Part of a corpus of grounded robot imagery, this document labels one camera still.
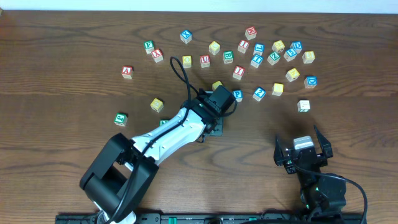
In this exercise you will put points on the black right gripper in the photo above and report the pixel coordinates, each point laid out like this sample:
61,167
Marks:
303,158

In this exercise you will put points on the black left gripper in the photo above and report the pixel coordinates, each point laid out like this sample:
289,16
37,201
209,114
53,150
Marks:
216,129

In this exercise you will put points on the red i block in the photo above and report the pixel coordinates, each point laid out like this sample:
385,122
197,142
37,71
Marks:
243,46
238,72

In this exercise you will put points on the green N wooden block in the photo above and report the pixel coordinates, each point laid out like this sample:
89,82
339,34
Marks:
163,121

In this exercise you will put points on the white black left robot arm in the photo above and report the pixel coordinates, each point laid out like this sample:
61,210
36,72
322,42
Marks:
120,175

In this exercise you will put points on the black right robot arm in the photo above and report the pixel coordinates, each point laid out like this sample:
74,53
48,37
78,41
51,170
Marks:
322,194

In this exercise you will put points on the yellow block lower middle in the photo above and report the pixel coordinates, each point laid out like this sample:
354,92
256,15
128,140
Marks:
215,85

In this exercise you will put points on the blue P wooden block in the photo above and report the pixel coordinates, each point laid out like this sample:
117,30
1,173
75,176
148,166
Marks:
238,94

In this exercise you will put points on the green 7 wooden block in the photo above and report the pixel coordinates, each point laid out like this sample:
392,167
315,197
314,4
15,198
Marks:
303,106

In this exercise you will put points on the red U block upper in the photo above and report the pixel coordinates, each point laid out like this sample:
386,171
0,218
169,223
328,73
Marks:
204,61

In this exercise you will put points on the blue 2 wooden block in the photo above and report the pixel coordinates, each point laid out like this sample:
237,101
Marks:
259,94

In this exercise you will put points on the green B wooden block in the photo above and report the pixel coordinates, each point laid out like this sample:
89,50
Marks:
228,56

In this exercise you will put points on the yellow O wooden block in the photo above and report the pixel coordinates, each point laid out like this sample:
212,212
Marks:
187,61

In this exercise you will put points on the yellow block upper middle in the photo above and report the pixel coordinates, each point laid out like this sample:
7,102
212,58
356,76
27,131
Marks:
214,47

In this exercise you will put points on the yellow 2 wooden block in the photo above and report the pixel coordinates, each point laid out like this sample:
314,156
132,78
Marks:
157,105

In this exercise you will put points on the blue T wooden block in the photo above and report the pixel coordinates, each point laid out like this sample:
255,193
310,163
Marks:
256,60

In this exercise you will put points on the yellow S wooden block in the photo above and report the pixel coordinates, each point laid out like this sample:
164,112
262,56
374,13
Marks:
277,89

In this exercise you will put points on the blue D block near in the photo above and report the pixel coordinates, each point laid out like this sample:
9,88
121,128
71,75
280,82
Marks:
310,82

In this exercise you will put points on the blue d block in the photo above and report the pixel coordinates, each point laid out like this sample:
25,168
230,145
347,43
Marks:
296,46
310,82

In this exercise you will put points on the blue L wooden block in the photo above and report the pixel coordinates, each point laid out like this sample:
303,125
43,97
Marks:
258,49

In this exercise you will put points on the blue X wooden block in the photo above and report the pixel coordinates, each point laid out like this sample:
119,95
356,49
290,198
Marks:
186,36

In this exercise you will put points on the red X wooden block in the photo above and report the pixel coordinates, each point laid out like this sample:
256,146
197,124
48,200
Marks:
157,55

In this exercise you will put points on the green Z wooden block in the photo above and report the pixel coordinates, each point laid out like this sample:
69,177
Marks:
273,58

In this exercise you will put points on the yellow block with picture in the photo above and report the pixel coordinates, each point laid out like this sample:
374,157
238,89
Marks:
292,74

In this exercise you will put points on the red H wooden block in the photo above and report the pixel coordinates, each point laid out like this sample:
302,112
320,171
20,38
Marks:
250,33

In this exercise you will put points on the green F wooden block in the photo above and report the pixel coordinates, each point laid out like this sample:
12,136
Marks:
149,46

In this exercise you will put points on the yellow block near Z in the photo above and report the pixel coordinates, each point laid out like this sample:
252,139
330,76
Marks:
278,46

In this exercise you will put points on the blue 5 wooden block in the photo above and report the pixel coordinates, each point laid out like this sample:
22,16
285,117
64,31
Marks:
290,54

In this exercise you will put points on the red A wooden block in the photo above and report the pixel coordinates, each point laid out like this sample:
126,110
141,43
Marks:
127,72

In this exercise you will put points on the yellow 8 wooden block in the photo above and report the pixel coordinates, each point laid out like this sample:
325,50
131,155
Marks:
308,57

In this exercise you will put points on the green J wooden block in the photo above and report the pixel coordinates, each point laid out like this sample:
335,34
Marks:
121,119

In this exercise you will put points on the blue D block far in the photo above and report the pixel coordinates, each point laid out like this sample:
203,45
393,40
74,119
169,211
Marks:
296,46

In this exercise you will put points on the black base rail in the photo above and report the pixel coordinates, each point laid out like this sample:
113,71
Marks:
156,218

